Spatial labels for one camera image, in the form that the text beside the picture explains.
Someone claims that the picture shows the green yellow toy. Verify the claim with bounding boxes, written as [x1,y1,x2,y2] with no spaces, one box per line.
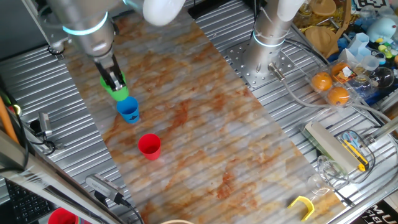
[377,43,394,60]

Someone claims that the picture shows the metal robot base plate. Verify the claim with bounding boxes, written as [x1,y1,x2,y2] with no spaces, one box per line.
[225,40,296,89]

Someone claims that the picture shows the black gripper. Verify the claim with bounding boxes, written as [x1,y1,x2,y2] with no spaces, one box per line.
[93,55,127,92]

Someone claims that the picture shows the black printed sign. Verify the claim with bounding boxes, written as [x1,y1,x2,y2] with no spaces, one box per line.
[357,200,398,224]

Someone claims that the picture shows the round glass flask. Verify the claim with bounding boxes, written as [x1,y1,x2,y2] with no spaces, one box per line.
[369,67,396,90]

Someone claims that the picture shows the black camera cable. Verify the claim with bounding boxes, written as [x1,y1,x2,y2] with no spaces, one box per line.
[119,198,146,224]
[18,118,57,156]

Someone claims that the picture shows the red cup with coloured stack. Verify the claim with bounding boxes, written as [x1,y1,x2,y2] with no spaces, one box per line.
[47,207,78,224]

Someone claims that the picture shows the black keyboard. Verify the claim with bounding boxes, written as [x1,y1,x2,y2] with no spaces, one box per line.
[4,179,58,224]

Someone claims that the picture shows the yellow utility knife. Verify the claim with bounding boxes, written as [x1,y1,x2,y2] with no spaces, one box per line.
[340,138,370,172]

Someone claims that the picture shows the orange pole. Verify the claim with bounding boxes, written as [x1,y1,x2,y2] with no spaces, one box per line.
[0,95,19,144]

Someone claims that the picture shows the aluminium frame beam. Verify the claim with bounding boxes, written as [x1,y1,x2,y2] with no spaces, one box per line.
[0,129,122,224]

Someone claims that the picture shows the green plastic cup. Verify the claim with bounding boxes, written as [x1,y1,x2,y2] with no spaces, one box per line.
[99,72,130,102]

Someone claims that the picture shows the light blue plush toy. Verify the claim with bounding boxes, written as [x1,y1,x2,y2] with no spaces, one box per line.
[366,17,398,44]

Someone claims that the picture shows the marble pattern mat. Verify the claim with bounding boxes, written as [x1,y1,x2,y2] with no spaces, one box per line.
[58,6,348,224]

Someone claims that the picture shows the blue scissors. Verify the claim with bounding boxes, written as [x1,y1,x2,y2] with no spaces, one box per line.
[341,130,360,147]

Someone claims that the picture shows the clear drinking glass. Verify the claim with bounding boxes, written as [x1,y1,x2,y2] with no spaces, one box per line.
[317,154,351,190]

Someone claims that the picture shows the clear measuring cup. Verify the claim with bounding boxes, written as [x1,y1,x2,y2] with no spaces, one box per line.
[360,55,381,72]

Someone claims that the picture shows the small silver camera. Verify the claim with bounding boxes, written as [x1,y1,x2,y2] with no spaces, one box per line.
[37,111,53,138]

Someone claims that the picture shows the aluminium profile bar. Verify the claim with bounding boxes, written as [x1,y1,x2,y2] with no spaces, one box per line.
[369,116,398,144]

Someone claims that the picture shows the gray robot base cable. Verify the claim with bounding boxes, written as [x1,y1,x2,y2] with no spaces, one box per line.
[267,62,393,124]

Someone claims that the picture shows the red plastic cup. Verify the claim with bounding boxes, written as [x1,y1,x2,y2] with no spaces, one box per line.
[137,133,162,161]

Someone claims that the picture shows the glass jar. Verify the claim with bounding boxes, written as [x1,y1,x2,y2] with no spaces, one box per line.
[294,2,313,27]

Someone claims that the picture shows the yellow U-shaped bracket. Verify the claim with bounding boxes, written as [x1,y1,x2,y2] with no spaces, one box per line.
[287,195,315,222]

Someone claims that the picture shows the pale hexagonal box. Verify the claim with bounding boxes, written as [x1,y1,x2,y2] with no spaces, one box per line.
[347,32,371,57]

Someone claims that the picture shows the beige long box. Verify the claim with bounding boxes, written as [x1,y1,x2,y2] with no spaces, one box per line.
[300,120,361,175]

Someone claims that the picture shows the large silver camera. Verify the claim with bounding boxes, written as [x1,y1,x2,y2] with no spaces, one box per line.
[85,173,125,205]

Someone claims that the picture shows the wooden stand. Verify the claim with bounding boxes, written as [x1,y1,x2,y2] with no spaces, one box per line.
[304,0,352,58]

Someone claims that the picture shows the clear plastic tub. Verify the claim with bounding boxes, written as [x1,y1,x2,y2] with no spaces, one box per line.
[335,129,377,184]

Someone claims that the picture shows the orange fruit pair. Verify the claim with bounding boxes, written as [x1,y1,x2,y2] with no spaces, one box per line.
[306,58,363,110]

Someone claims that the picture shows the black white marker board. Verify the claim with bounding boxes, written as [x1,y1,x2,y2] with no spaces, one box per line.
[354,0,391,12]

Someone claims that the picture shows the metal pole stand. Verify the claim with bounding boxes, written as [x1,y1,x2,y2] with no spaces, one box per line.
[21,0,65,60]

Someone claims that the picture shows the blue plastic cup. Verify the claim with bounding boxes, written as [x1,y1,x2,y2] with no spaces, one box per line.
[116,96,141,124]

